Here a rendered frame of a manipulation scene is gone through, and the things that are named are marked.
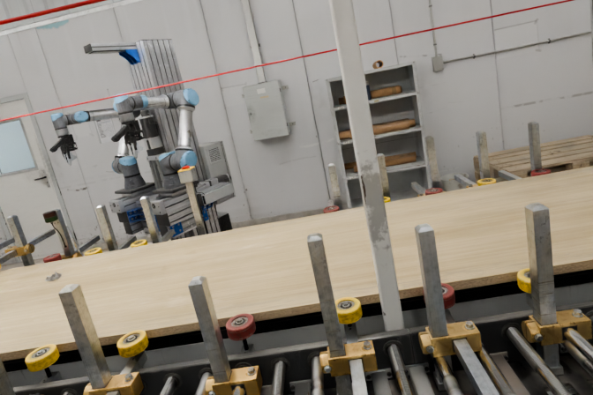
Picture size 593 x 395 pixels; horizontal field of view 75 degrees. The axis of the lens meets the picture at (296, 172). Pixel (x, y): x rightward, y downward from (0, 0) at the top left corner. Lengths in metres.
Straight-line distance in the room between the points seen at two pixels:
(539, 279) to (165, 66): 2.57
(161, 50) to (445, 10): 2.96
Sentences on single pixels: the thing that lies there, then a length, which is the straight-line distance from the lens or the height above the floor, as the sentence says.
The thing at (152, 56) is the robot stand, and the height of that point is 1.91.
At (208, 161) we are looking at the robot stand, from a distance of 3.03.
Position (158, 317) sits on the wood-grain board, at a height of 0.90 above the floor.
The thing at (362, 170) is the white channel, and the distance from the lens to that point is 0.97.
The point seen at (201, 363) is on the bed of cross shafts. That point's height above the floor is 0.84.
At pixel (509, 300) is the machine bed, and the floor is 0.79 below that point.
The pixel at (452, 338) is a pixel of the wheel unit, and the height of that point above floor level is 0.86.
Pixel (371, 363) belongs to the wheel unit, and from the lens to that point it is 1.06.
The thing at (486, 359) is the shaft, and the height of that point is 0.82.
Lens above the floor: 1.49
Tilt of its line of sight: 12 degrees down
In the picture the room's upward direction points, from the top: 12 degrees counter-clockwise
